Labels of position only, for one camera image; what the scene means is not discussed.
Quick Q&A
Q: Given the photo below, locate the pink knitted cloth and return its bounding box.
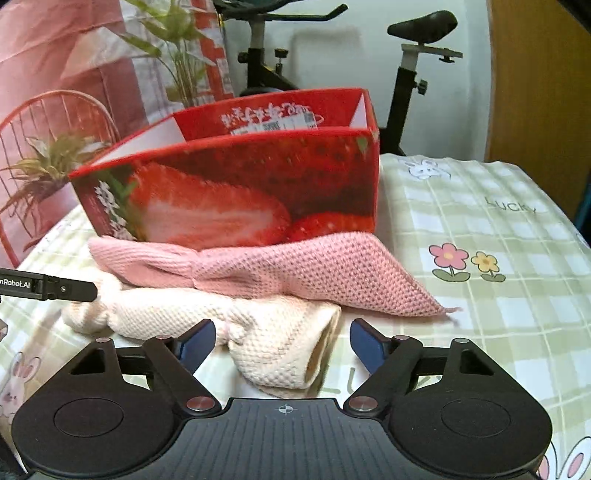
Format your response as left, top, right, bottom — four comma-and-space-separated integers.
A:
88, 232, 449, 318

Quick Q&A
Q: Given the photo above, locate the cream knitted cloth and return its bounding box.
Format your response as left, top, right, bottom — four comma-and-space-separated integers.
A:
63, 269, 342, 398

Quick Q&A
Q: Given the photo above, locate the green plaid tablecloth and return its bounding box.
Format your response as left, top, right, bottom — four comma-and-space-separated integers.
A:
1, 155, 590, 479

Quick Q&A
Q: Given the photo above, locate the red strawberry cardboard box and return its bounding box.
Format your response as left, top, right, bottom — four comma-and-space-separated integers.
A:
70, 88, 379, 250

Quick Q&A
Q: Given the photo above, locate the wooden door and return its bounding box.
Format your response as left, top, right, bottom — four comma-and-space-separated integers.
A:
487, 0, 590, 218

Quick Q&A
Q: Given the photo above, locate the red printed backdrop curtain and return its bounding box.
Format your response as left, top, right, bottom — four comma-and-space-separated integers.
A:
1, 1, 232, 268

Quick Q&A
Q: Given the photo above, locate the black exercise bike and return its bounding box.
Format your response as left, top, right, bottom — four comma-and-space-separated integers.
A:
211, 0, 464, 157

